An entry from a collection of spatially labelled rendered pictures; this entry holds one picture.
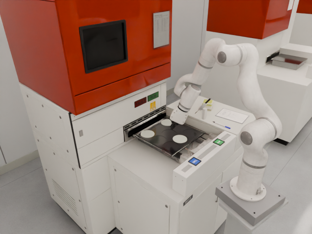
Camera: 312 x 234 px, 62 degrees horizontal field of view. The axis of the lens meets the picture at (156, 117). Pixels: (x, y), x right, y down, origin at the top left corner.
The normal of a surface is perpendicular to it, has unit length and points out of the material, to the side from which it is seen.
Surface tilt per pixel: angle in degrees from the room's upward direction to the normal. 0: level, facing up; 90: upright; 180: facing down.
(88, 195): 90
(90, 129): 90
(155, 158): 0
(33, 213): 0
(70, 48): 90
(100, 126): 90
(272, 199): 3
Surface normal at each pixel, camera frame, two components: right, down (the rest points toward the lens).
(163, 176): 0.00, -0.87
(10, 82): 0.73, 0.33
